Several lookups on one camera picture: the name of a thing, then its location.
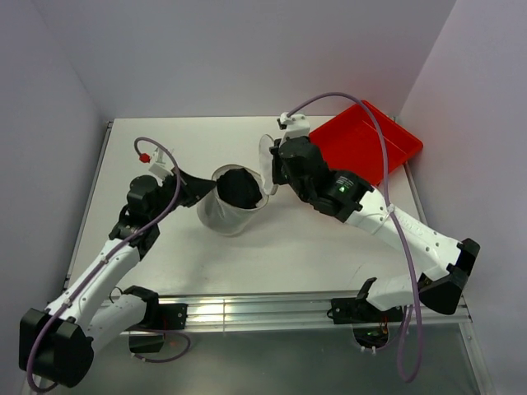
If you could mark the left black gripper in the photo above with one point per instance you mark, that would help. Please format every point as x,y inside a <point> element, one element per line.
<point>193,188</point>

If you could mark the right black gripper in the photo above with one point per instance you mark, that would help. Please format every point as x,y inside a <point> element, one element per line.
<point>277,175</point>

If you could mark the black garment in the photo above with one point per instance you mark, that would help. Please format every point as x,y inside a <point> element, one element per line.
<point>239,188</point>

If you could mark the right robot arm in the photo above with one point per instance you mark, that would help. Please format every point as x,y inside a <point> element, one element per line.
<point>441,265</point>

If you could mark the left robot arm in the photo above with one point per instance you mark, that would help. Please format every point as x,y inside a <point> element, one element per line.
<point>60,342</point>

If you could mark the red plastic tray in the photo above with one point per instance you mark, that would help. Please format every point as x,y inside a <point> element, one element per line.
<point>349,141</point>

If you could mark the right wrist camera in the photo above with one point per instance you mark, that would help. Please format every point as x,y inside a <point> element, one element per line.
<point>293,126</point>

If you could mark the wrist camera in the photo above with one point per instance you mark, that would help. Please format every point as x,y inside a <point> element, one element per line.
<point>293,126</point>
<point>159,164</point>

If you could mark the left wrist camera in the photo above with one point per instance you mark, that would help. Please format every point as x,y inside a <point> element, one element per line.
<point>159,164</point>

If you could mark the aluminium rail frame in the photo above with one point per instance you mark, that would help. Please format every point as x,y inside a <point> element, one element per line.
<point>209,312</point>

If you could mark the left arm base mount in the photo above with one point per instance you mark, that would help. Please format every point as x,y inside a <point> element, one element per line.
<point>164,340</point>

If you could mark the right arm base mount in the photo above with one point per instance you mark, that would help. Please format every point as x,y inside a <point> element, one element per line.
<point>373,329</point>

